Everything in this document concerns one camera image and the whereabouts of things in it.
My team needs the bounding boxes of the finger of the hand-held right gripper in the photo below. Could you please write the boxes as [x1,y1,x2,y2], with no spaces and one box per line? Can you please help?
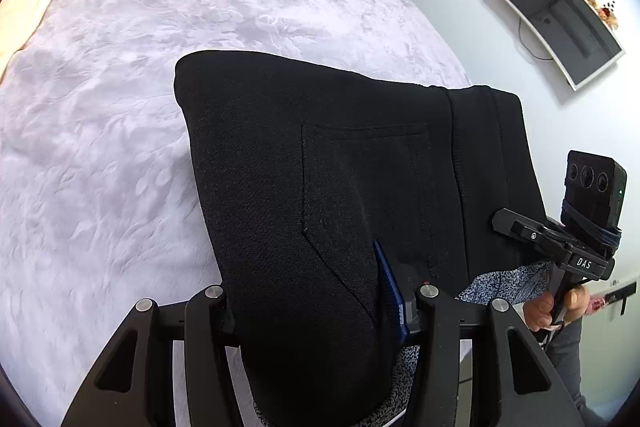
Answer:
[491,208,571,259]

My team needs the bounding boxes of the lilac fleece blanket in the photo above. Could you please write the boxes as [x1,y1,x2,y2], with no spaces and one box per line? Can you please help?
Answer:
[0,0,473,427]

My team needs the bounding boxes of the wall-mounted screen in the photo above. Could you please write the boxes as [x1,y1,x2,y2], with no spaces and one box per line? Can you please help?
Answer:
[490,0,626,92]

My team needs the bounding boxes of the black cable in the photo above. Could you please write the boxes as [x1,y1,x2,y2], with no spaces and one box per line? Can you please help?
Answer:
[517,19,553,60]

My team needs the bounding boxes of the grey speckled cloth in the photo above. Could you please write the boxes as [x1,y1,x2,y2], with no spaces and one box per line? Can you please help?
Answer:
[252,259,551,427]

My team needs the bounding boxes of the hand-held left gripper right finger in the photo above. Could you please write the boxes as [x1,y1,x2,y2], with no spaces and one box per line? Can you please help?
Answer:
[372,239,587,427]

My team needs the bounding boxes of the person's right hand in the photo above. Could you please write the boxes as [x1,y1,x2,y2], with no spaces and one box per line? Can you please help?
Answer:
[522,284,591,334]

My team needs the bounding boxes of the black wall fixture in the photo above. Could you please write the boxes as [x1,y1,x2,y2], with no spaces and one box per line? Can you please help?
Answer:
[590,279,638,314]

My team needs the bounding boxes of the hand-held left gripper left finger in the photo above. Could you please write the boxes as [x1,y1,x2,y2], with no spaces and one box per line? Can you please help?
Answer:
[60,286,261,427]

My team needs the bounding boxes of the black pants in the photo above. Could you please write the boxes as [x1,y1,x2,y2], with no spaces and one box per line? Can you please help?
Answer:
[173,50,548,427]

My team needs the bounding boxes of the peach cloth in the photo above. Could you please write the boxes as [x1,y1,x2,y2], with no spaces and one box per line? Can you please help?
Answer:
[0,0,83,75]

